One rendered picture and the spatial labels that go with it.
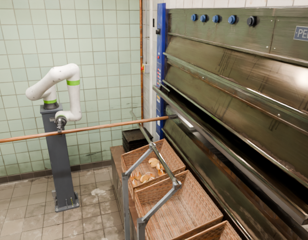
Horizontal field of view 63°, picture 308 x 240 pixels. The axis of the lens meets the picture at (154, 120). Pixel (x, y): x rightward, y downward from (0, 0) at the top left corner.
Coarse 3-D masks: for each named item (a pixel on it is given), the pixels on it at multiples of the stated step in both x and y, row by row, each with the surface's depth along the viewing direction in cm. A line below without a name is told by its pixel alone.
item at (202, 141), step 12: (192, 132) 205; (204, 144) 187; (216, 156) 171; (228, 168) 158; (240, 180) 148; (252, 192) 138; (264, 192) 137; (264, 204) 130; (276, 204) 129; (276, 216) 122; (288, 216) 121; (288, 228) 116; (300, 228) 115
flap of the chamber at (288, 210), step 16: (160, 96) 224; (176, 96) 223; (192, 112) 186; (208, 128) 160; (224, 128) 164; (240, 144) 143; (256, 160) 127; (272, 176) 114; (288, 176) 117; (272, 192) 102; (288, 192) 104; (304, 192) 106; (288, 208) 95; (304, 208) 95; (304, 224) 90
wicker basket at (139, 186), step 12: (156, 144) 265; (168, 144) 254; (132, 156) 262; (156, 156) 271; (168, 156) 250; (144, 168) 261; (180, 168) 217; (156, 180) 215; (132, 192) 217; (144, 192) 226
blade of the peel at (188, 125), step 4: (168, 108) 251; (172, 108) 254; (172, 112) 243; (176, 112) 244; (180, 116) 235; (180, 120) 226; (184, 120) 226; (184, 124) 219; (188, 124) 218; (188, 128) 211; (192, 128) 208
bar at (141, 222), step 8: (144, 136) 202; (152, 144) 187; (160, 160) 168; (168, 168) 159; (128, 176) 192; (176, 184) 144; (168, 192) 147; (128, 200) 199; (160, 200) 148; (128, 208) 202; (152, 208) 148; (128, 216) 205; (144, 216) 149; (128, 224) 208; (144, 224) 148; (128, 232) 212; (144, 232) 150
